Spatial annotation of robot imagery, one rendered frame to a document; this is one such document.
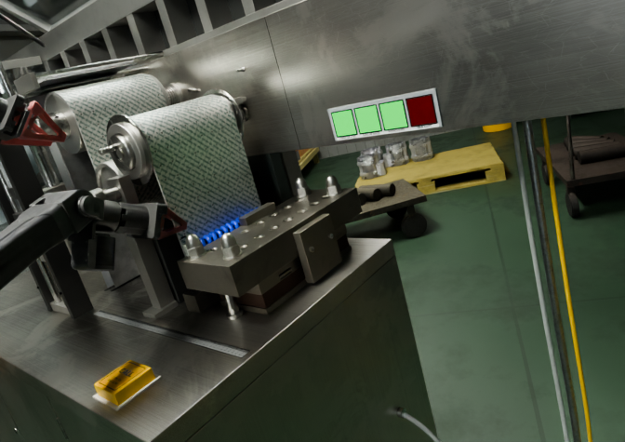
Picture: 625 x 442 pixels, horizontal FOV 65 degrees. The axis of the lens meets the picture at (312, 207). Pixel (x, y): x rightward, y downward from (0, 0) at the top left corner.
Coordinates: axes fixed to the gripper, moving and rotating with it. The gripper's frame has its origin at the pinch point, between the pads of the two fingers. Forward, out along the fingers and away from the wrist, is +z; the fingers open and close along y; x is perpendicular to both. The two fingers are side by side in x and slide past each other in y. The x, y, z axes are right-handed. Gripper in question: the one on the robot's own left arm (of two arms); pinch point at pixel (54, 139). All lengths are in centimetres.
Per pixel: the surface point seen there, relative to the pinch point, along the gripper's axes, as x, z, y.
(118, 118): 8.1, 8.7, 3.1
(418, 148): 179, 356, -138
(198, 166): 4.6, 25.5, 8.5
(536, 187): 12, 67, 64
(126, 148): 2.4, 11.0, 5.5
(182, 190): -1.7, 23.5, 8.3
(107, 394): -40.0, 14.4, 18.0
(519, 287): 22, 225, 10
